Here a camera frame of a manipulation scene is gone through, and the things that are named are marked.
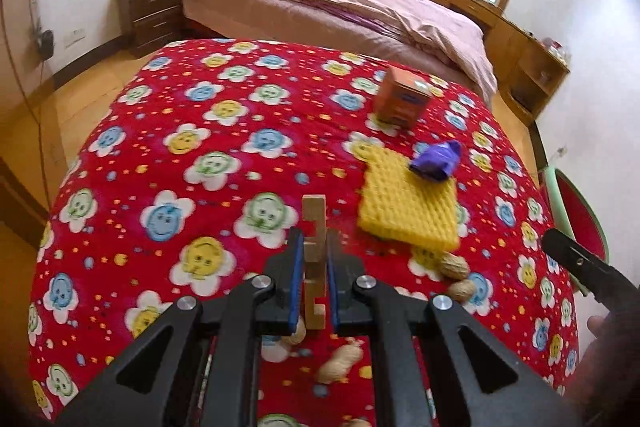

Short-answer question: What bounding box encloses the pale container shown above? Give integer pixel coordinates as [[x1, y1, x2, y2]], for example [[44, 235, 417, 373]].
[[542, 38, 571, 58]]

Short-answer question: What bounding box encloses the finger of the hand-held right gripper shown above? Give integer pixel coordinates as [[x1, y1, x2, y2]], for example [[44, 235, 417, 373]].
[[542, 228, 613, 300]]

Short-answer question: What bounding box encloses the dark wooden nightstand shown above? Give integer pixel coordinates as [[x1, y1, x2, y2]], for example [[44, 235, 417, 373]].
[[112, 0, 187, 58]]

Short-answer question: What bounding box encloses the wooden wardrobe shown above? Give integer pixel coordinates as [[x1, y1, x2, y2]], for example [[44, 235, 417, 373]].
[[0, 152, 53, 253]]

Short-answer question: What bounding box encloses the orange cardboard box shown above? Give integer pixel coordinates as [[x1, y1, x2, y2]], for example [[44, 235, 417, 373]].
[[372, 66, 432, 128]]

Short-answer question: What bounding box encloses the purple plastic bag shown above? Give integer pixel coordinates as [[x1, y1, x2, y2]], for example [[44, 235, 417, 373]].
[[409, 140, 462, 182]]

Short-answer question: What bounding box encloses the wooden corner shelf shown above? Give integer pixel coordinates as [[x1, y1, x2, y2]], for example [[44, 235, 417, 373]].
[[492, 14, 572, 128]]

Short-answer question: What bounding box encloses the red flower printed blanket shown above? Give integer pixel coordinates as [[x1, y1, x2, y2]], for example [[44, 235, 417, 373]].
[[27, 38, 581, 427]]

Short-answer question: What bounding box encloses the yellow foam sheet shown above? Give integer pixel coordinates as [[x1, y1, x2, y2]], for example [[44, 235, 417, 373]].
[[357, 146, 461, 252]]

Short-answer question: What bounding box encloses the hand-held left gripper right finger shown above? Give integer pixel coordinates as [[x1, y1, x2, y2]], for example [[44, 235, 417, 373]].
[[325, 229, 583, 427]]

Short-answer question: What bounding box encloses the person's right hand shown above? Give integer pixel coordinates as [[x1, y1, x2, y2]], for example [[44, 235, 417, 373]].
[[575, 314, 636, 413]]

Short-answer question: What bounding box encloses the red green chair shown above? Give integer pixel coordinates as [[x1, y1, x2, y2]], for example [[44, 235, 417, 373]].
[[542, 164, 609, 299]]

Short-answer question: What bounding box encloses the brown bed sheet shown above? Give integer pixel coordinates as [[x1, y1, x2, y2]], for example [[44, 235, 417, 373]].
[[181, 0, 481, 72]]

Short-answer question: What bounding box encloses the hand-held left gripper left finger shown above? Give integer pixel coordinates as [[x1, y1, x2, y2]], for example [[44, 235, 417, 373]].
[[55, 227, 307, 427]]

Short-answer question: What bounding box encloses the notched wooden block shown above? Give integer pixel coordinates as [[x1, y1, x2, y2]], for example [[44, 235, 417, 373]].
[[301, 194, 328, 332]]

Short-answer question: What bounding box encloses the purple cloth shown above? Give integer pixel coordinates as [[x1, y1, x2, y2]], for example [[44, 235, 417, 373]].
[[320, 2, 401, 38]]

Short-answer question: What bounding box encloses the thin black cable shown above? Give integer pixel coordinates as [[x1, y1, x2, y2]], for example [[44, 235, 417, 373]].
[[0, 0, 66, 172]]

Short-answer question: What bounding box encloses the black charger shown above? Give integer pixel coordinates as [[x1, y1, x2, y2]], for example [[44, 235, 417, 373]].
[[32, 29, 55, 60]]

